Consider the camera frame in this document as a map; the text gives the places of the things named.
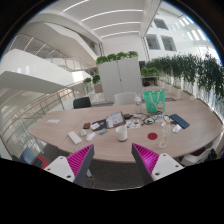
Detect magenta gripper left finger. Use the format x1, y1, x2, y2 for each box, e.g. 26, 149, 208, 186
45, 144, 95, 187

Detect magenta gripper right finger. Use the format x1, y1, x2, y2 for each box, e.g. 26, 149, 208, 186
132, 143, 183, 185

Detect clear plastic water bottle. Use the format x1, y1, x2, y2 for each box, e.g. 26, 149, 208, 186
159, 120, 171, 148

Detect red round coaster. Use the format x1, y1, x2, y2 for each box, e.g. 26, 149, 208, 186
147, 132, 158, 140

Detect white power adapter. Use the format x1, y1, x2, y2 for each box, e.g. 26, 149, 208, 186
68, 131, 82, 144

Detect white computer mouse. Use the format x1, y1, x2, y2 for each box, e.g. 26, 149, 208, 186
86, 132, 96, 141

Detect small red black device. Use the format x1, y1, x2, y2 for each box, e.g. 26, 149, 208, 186
83, 122, 90, 129

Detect white paper cup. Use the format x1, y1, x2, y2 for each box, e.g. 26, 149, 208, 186
116, 125, 128, 141

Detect colourful sticker card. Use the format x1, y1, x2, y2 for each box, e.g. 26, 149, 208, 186
126, 119, 141, 128

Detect blue marker pen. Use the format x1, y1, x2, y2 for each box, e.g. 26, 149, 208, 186
99, 129, 108, 135

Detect white small box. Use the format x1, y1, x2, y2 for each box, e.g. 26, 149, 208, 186
173, 125, 182, 133

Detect white paper sheet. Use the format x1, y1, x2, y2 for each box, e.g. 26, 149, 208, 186
47, 119, 60, 124

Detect dark blue notebook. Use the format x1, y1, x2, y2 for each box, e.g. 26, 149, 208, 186
170, 114, 190, 129

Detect open cardboard box papers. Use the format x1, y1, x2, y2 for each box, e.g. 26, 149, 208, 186
106, 111, 125, 128

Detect black office chair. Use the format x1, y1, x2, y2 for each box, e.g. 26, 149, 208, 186
73, 97, 91, 109

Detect green tote bag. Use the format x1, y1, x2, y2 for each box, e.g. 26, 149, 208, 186
143, 90, 165, 113

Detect clear bottle white cap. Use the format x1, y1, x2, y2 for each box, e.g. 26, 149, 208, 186
134, 94, 142, 114

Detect white office chair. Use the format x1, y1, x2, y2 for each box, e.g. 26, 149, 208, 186
114, 92, 136, 105

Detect white cabinet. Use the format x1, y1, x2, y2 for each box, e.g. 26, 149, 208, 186
98, 57, 142, 102

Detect hanging green plant row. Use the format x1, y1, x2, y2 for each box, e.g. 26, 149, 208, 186
146, 53, 224, 99

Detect plants atop cabinet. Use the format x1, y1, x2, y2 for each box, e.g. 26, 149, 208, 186
96, 51, 138, 65

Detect black tangled cables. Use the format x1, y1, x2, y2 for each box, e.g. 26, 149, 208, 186
139, 112, 168, 126

